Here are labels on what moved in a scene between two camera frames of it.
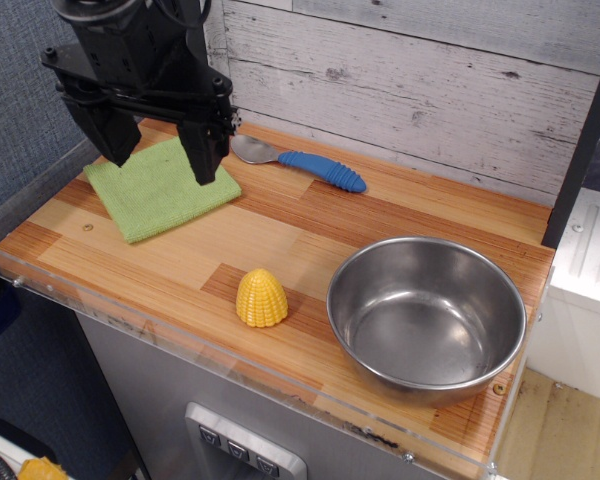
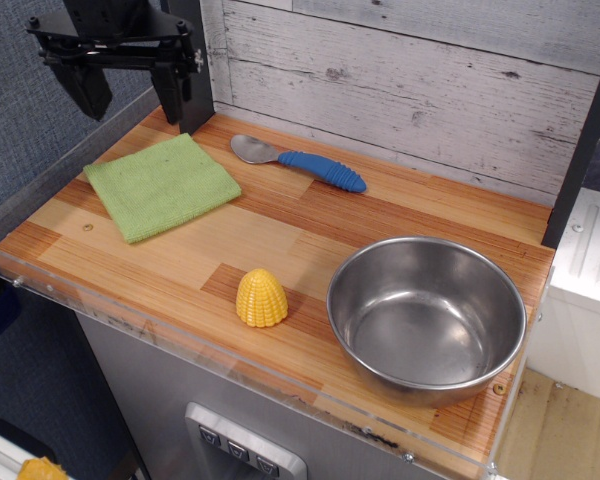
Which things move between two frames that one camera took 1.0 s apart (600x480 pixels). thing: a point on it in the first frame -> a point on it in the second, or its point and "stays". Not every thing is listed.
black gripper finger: x=116 y=132 -> x=88 y=86
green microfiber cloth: x=158 y=188 stays
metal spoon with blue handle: x=250 y=148 stays
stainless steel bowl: x=427 y=320 stays
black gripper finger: x=205 y=145 -> x=174 y=87
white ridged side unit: x=576 y=338 stays
